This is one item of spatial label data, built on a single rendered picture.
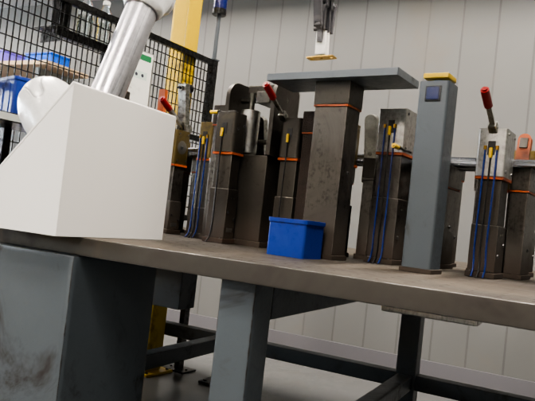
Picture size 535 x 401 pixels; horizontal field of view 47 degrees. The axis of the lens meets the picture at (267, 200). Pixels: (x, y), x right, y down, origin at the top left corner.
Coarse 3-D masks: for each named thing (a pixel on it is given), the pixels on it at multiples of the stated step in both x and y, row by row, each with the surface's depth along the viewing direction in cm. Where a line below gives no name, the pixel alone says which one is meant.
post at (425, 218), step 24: (456, 96) 144; (432, 120) 141; (432, 144) 140; (432, 168) 140; (432, 192) 139; (408, 216) 142; (432, 216) 139; (408, 240) 141; (432, 240) 139; (408, 264) 141; (432, 264) 139
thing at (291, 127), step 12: (288, 120) 177; (300, 120) 176; (288, 132) 177; (300, 132) 176; (288, 144) 177; (300, 144) 176; (288, 156) 176; (300, 156) 176; (288, 168) 177; (288, 180) 177; (288, 192) 176; (276, 204) 178; (288, 204) 176; (276, 216) 178; (288, 216) 175
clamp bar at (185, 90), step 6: (180, 84) 212; (186, 84) 211; (180, 90) 211; (186, 90) 211; (192, 90) 214; (180, 96) 212; (186, 96) 211; (180, 102) 212; (186, 102) 211; (180, 108) 212; (186, 108) 212; (180, 114) 213; (186, 114) 212; (186, 120) 212
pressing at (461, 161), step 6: (192, 150) 215; (192, 156) 243; (360, 156) 181; (360, 162) 199; (456, 162) 165; (462, 162) 164; (468, 162) 163; (474, 162) 162; (516, 162) 156; (522, 162) 156; (528, 162) 155; (534, 162) 154; (462, 168) 182; (468, 168) 180; (474, 168) 179; (534, 168) 166
